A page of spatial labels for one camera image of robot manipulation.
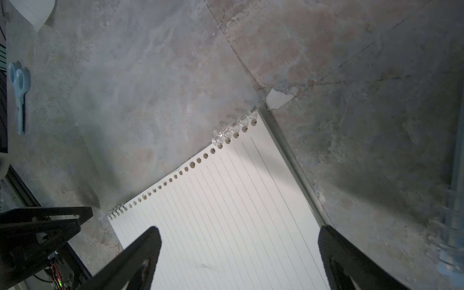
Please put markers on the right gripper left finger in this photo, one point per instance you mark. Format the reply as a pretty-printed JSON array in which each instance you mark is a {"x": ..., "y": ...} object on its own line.
[{"x": 133, "y": 269}]

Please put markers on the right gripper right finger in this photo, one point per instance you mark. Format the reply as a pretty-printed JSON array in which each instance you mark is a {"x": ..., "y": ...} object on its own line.
[{"x": 348, "y": 268}]

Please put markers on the cream lined spiral notebook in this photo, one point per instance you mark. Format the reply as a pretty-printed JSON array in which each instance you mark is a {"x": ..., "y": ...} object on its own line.
[{"x": 233, "y": 217}]

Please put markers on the torn lined paper page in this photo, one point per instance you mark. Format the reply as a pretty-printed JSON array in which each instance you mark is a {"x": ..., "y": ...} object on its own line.
[{"x": 36, "y": 12}]

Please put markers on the light blue spiral notebook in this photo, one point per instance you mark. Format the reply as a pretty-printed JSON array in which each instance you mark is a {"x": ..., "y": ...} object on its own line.
[{"x": 451, "y": 259}]

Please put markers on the light blue scissors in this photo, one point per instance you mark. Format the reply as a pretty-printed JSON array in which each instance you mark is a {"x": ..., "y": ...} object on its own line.
[{"x": 21, "y": 81}]

